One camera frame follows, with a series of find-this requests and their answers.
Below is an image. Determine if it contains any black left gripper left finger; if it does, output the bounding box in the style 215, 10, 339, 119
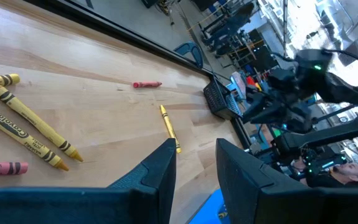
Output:
0, 138, 177, 224

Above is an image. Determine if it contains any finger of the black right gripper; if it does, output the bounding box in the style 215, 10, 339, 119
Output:
249, 104, 294, 124
242, 92, 275, 121

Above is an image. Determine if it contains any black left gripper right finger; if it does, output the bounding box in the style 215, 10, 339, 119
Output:
215, 139, 358, 224

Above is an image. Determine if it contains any black plastic basket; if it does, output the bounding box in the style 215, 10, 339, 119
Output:
202, 77, 244, 121

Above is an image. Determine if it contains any pinkish red crayon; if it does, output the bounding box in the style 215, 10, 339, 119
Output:
0, 161, 29, 176

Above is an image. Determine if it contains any blue plastic basket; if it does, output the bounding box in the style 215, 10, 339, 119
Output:
188, 187, 231, 224

